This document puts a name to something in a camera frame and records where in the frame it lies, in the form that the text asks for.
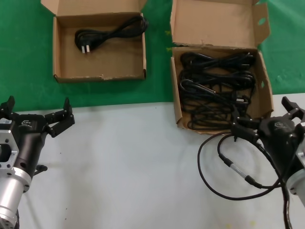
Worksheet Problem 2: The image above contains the black coiled power cord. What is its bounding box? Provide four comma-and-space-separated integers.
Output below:
180, 52, 254, 71
179, 68, 257, 93

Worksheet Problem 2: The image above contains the short black cable stub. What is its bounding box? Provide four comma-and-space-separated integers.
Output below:
34, 164, 48, 177

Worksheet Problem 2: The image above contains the thin black cable tangle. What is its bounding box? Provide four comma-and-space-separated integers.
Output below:
182, 88, 257, 132

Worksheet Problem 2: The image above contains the green table mat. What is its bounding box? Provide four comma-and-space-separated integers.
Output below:
0, 0, 305, 113

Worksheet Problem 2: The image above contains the black corrugated cable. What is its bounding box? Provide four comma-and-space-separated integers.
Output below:
13, 207, 21, 229

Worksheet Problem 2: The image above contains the cardboard box with holed flap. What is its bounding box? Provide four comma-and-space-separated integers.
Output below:
169, 0, 275, 130

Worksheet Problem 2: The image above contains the thin black looped cable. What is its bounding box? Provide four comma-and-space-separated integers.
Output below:
197, 132, 286, 200

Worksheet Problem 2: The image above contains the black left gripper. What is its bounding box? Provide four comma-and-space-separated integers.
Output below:
0, 96, 76, 177

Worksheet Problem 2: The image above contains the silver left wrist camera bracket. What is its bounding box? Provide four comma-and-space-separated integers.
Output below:
0, 118, 20, 171

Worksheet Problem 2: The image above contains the black power cord with plug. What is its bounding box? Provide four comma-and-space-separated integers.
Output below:
74, 15, 149, 53

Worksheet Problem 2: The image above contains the cardboard box with plain lid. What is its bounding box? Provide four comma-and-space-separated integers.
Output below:
40, 0, 149, 83

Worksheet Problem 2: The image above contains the black cable with silver connector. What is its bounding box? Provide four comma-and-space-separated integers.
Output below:
218, 136, 283, 189

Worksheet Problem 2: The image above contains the black cable with barrel plug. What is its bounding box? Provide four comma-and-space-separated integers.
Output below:
180, 79, 218, 94

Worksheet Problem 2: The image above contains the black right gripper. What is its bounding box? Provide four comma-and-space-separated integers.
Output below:
230, 96, 305, 182

